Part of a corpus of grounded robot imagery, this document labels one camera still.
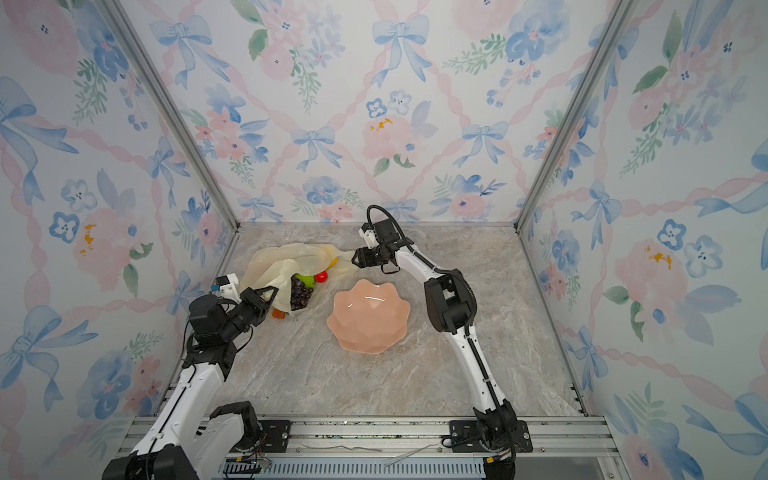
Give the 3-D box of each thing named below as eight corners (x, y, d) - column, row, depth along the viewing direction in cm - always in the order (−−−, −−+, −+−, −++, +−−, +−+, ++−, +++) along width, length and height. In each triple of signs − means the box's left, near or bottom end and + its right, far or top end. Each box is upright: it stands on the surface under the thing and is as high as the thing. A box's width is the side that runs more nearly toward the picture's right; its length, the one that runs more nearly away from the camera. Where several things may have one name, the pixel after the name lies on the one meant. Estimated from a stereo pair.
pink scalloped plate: (326, 355, 89) (323, 347, 85) (335, 289, 103) (333, 280, 99) (410, 355, 89) (411, 348, 85) (407, 289, 103) (408, 280, 99)
